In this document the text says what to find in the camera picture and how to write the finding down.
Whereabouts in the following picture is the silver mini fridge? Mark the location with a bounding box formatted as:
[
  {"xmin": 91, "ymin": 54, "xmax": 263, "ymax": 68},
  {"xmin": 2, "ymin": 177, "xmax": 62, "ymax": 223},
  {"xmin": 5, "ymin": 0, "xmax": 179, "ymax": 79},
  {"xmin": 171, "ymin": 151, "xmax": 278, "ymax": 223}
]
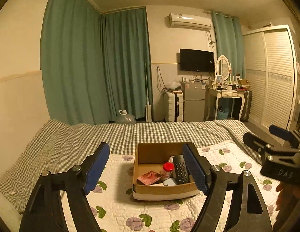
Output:
[{"xmin": 180, "ymin": 82, "xmax": 205, "ymax": 122}]

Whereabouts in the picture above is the pink floral card box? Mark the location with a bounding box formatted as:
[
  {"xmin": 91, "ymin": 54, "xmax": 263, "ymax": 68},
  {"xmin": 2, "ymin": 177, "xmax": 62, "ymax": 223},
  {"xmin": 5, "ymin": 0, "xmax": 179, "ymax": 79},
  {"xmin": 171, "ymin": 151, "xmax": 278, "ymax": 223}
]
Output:
[{"xmin": 137, "ymin": 170, "xmax": 162, "ymax": 186}]

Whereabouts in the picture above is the white air conditioner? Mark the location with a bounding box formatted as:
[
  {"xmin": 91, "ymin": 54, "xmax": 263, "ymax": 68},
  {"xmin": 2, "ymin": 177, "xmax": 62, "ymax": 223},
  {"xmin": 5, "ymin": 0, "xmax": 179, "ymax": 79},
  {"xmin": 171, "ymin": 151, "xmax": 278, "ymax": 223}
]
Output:
[{"xmin": 169, "ymin": 13, "xmax": 212, "ymax": 31}]

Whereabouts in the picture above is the white suitcase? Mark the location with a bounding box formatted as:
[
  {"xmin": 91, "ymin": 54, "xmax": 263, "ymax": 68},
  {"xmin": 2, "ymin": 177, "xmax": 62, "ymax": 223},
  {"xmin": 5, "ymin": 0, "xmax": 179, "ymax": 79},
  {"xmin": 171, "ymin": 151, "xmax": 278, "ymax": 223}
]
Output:
[{"xmin": 164, "ymin": 91, "xmax": 184, "ymax": 122}]

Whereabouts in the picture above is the clear water jug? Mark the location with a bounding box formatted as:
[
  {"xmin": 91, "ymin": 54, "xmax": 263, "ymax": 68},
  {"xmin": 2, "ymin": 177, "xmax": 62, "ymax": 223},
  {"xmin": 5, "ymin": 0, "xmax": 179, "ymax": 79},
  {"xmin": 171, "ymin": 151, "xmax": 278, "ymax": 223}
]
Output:
[{"xmin": 115, "ymin": 109, "xmax": 136, "ymax": 124}]

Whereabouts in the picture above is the teal curtain left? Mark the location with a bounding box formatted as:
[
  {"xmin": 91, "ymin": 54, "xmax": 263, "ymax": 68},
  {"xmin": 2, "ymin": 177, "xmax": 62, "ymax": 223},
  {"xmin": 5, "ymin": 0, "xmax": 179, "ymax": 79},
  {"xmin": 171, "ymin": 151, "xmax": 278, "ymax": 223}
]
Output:
[{"xmin": 40, "ymin": 0, "xmax": 152, "ymax": 125}]

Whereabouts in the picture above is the grey checked bed sheet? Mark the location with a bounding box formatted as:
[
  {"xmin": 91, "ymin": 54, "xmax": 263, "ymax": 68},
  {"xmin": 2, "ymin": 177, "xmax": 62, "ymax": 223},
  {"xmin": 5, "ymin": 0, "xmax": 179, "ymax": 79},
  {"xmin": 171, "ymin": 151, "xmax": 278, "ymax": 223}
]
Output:
[{"xmin": 0, "ymin": 119, "xmax": 261, "ymax": 213}]

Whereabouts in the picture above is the white floral quilt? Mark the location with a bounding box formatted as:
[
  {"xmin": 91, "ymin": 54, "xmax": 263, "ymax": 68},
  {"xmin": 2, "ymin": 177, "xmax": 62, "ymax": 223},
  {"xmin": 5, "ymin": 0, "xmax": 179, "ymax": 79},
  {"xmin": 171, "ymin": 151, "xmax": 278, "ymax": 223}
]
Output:
[{"xmin": 86, "ymin": 141, "xmax": 279, "ymax": 231}]

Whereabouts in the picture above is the black remote control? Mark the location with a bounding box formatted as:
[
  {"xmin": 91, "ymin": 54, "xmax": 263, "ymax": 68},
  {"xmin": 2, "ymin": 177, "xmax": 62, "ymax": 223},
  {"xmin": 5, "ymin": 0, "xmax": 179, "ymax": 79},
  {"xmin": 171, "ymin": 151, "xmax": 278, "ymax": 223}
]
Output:
[{"xmin": 173, "ymin": 155, "xmax": 190, "ymax": 184}]

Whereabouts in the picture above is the white plastic bottle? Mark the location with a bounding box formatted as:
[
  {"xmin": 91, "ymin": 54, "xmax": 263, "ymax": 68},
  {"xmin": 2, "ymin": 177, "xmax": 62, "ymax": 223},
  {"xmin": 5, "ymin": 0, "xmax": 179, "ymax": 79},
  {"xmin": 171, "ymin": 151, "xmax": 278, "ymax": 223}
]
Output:
[{"xmin": 168, "ymin": 156, "xmax": 174, "ymax": 163}]

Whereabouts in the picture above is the brown cardboard box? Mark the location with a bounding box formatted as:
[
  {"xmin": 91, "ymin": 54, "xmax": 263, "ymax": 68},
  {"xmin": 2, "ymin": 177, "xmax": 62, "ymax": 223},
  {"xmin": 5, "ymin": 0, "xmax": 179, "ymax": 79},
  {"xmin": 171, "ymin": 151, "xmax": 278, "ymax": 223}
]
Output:
[{"xmin": 132, "ymin": 142, "xmax": 200, "ymax": 201}]

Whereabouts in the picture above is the white louvred wardrobe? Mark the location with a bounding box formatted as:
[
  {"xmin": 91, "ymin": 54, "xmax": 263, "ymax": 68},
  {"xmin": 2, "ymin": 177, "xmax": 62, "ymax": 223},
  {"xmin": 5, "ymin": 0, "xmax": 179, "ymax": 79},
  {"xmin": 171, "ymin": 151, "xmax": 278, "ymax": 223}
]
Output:
[{"xmin": 243, "ymin": 25, "xmax": 296, "ymax": 129}]

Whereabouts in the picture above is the oval white mirror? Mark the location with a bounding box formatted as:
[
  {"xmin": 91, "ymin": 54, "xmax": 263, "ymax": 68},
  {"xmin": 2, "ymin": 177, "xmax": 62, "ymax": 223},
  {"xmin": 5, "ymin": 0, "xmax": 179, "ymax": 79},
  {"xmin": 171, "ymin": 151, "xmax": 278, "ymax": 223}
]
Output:
[{"xmin": 215, "ymin": 55, "xmax": 232, "ymax": 82}]

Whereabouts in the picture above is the black wall television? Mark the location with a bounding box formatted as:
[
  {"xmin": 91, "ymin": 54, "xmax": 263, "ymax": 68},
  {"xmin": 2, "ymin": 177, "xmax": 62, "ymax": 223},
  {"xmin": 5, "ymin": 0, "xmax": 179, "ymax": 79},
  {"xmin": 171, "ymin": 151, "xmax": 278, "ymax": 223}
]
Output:
[{"xmin": 180, "ymin": 49, "xmax": 215, "ymax": 73}]

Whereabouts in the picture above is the teal curtain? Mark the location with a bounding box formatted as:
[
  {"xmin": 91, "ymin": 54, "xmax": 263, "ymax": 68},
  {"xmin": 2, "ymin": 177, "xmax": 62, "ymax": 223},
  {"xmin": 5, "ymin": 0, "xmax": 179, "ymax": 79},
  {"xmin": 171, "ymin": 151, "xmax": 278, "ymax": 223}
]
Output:
[
  {"xmin": 40, "ymin": 0, "xmax": 152, "ymax": 125},
  {"xmin": 211, "ymin": 11, "xmax": 245, "ymax": 78}
]

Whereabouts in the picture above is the red cap white bottle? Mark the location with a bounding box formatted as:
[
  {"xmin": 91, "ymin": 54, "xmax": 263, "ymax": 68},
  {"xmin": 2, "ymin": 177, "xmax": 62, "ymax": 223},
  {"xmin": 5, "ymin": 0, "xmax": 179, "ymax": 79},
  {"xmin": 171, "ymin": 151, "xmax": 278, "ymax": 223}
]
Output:
[{"xmin": 160, "ymin": 162, "xmax": 174, "ymax": 181}]

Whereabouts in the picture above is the teal curtain right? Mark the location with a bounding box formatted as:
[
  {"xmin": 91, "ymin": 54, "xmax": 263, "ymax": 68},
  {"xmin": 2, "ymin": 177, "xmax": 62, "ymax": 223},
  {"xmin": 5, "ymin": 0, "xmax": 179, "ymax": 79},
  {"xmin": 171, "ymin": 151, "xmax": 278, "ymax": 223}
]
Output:
[{"xmin": 211, "ymin": 11, "xmax": 245, "ymax": 78}]

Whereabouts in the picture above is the person's right hand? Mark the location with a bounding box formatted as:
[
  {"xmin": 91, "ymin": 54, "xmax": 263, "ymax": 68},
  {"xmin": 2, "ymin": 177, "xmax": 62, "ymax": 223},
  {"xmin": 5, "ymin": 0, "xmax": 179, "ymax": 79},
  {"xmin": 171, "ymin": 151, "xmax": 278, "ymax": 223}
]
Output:
[{"xmin": 276, "ymin": 182, "xmax": 300, "ymax": 211}]

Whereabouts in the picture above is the white dressing table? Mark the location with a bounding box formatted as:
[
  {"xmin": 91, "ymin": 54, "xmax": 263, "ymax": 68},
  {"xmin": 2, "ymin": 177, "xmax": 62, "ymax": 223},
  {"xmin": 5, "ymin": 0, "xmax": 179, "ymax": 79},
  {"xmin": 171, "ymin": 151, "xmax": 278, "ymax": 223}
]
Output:
[{"xmin": 205, "ymin": 87, "xmax": 245, "ymax": 121}]

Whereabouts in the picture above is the white power charger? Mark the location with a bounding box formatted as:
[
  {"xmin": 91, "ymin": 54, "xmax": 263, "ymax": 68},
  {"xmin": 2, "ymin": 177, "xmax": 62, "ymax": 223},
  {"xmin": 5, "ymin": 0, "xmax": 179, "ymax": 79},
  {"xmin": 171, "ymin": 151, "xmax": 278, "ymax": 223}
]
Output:
[{"xmin": 163, "ymin": 178, "xmax": 177, "ymax": 186}]

